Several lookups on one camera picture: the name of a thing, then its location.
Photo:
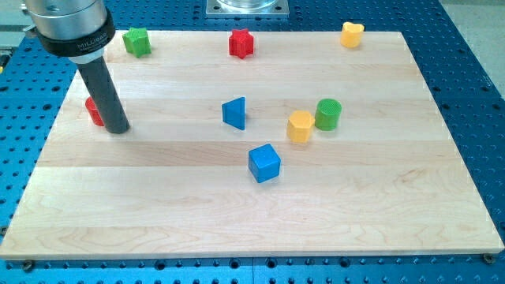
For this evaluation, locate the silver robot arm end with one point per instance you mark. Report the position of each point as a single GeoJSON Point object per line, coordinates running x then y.
{"type": "Point", "coordinates": [76, 29]}

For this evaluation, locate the yellow hexagon block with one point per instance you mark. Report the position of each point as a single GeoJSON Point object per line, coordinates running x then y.
{"type": "Point", "coordinates": [299, 126]}

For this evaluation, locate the light wooden board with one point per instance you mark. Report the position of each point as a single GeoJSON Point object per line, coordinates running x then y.
{"type": "Point", "coordinates": [388, 180]}

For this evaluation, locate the blue cube block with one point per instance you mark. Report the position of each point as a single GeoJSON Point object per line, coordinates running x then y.
{"type": "Point", "coordinates": [264, 163]}

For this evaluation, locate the blue triangle block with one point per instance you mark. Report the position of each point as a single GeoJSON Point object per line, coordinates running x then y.
{"type": "Point", "coordinates": [233, 113]}

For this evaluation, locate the green cylinder block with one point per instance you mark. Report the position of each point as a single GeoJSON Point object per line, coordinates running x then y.
{"type": "Point", "coordinates": [327, 114]}

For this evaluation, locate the red star block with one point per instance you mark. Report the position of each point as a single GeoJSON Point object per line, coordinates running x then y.
{"type": "Point", "coordinates": [241, 43]}

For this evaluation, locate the yellow heart block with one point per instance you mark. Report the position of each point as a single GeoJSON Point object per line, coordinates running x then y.
{"type": "Point", "coordinates": [351, 34]}

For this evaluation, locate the green star block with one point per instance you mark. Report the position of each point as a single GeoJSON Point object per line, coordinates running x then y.
{"type": "Point", "coordinates": [137, 42]}

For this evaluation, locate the red cylinder block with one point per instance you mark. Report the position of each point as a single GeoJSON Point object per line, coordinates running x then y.
{"type": "Point", "coordinates": [93, 111]}

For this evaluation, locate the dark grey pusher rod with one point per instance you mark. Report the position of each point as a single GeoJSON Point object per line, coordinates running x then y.
{"type": "Point", "coordinates": [101, 88]}

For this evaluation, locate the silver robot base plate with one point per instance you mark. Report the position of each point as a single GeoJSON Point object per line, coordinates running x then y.
{"type": "Point", "coordinates": [237, 8]}

